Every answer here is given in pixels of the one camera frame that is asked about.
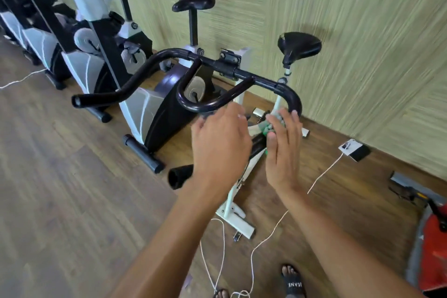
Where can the black sandal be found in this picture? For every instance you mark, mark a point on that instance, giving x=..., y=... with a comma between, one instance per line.
x=221, y=293
x=294, y=282

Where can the red and grey spin bike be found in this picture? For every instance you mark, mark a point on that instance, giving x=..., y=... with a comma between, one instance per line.
x=433, y=245

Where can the green checkered cleaning cloth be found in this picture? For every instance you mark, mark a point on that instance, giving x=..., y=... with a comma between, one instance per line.
x=265, y=128

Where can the white power socket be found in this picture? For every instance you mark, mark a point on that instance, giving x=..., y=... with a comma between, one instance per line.
x=349, y=146

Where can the person's left hand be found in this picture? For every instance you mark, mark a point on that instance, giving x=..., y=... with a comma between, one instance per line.
x=222, y=147

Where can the person's right hand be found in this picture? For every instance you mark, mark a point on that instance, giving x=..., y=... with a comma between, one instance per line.
x=285, y=158

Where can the brown tape patch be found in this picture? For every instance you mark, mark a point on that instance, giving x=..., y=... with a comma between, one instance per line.
x=187, y=281

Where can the person's right forearm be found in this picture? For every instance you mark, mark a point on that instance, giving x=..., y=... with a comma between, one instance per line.
x=342, y=252

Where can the person's left forearm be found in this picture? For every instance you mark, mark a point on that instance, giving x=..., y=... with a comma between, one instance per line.
x=174, y=245

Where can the black and grey upright bike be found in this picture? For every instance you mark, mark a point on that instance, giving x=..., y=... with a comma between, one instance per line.
x=87, y=71
x=35, y=43
x=143, y=113

